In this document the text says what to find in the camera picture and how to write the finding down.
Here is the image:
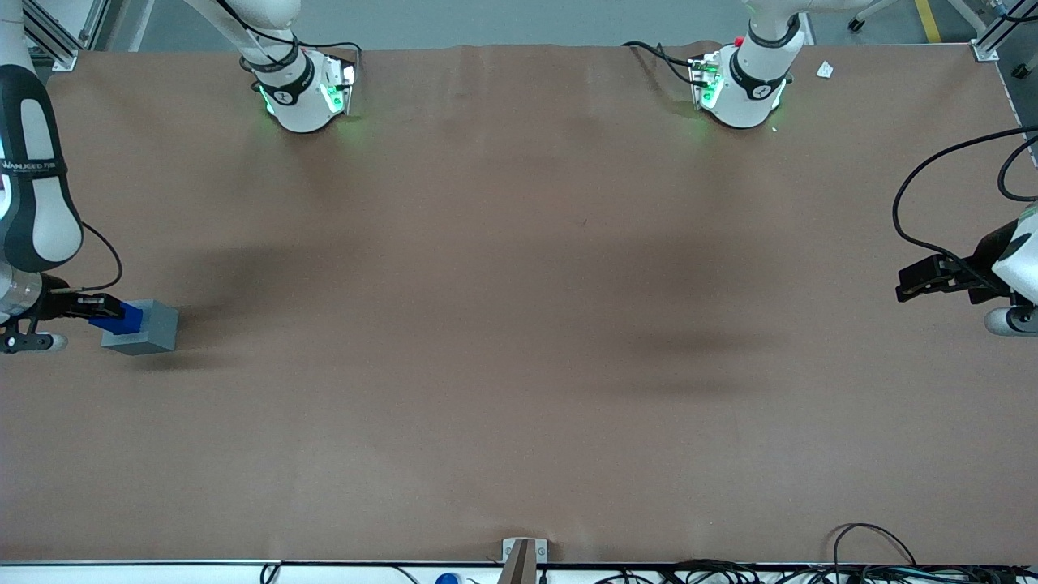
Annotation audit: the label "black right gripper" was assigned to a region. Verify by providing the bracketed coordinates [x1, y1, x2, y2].
[36, 275, 127, 322]

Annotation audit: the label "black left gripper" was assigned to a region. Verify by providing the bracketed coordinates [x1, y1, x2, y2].
[895, 219, 1019, 306]

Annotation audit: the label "blue plastic part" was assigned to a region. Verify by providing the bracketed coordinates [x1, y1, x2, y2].
[88, 304, 144, 336]

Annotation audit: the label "gray square base block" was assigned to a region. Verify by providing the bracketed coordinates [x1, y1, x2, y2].
[101, 299, 179, 356]

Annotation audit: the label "white caster leg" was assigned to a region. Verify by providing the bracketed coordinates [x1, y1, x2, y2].
[847, 0, 903, 32]

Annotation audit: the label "paper table cover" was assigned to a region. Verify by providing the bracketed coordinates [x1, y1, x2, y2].
[0, 41, 1038, 566]

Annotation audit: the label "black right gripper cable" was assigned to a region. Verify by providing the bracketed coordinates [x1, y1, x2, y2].
[69, 221, 124, 293]

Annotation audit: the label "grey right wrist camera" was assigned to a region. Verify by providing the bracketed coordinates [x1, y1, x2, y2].
[0, 321, 69, 355]

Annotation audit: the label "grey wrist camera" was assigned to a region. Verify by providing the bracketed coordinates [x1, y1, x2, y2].
[0, 321, 69, 355]
[984, 304, 1038, 338]

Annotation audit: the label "long black left gripper cable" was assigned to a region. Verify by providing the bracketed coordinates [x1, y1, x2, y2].
[892, 126, 1038, 294]

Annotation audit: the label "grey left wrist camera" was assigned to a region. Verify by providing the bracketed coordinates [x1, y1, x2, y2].
[984, 304, 1038, 338]

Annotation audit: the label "short black looped cable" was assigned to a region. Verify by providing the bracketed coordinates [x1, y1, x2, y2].
[997, 134, 1038, 203]

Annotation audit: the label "aluminium frame profile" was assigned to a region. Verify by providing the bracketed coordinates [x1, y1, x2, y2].
[972, 0, 1038, 63]
[23, 0, 111, 72]

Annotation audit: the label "black arched cable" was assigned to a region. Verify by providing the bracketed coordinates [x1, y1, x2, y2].
[833, 522, 918, 569]

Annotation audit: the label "white table edge rail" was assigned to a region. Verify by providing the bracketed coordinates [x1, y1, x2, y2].
[0, 560, 1038, 584]

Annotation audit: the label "black right arm base cable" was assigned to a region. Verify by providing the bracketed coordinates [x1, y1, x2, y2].
[212, 0, 363, 78]

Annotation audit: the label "black arm base cable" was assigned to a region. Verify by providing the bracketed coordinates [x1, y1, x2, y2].
[212, 0, 363, 78]
[622, 40, 700, 87]

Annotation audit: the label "tangled black cables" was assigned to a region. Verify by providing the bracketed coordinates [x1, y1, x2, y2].
[596, 558, 1038, 584]

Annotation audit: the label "black left arm base cable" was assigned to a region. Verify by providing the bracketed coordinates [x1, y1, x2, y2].
[622, 40, 700, 87]

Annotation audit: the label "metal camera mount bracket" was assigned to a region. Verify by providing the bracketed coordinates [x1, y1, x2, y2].
[502, 538, 548, 584]

